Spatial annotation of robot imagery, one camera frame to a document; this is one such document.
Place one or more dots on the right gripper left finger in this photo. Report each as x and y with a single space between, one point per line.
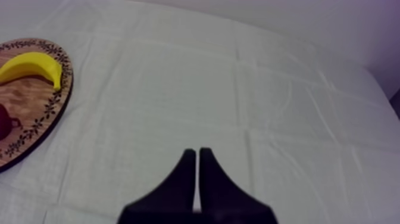
175 197

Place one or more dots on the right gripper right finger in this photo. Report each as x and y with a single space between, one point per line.
225 200

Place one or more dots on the round wooden board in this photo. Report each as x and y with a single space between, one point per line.
31 103

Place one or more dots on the yellow toy banana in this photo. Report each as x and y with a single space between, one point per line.
32 65

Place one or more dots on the small red fruit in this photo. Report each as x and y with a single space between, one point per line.
3 122

